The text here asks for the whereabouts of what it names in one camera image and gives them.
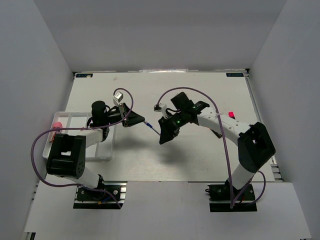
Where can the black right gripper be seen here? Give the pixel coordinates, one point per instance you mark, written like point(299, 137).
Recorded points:
point(168, 133)

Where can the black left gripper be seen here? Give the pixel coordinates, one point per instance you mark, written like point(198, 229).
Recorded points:
point(132, 119)

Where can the blue ballpoint pen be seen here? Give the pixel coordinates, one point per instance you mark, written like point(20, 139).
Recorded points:
point(157, 132)

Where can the pink cap black highlighter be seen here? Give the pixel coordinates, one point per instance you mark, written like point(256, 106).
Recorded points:
point(231, 114)

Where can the pink cap clear tube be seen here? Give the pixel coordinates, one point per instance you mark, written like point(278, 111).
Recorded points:
point(56, 126)

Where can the orange cap black highlighter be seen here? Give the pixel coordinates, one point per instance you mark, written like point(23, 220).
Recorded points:
point(218, 135)

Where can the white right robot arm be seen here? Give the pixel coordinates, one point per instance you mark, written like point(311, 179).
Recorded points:
point(253, 141)

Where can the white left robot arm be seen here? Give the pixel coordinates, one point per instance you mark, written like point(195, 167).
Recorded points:
point(67, 156)

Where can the white divided plastic tray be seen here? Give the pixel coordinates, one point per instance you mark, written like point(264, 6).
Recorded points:
point(102, 151)

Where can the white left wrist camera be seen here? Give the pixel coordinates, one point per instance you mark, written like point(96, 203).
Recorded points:
point(117, 98)

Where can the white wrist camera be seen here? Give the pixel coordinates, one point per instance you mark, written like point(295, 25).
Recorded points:
point(117, 98)
point(161, 108)

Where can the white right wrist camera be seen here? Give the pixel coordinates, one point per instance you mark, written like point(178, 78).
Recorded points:
point(161, 108)

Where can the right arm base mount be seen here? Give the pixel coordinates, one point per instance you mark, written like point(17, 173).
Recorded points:
point(220, 199)

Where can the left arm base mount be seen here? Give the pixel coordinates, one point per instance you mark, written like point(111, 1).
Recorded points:
point(93, 200)

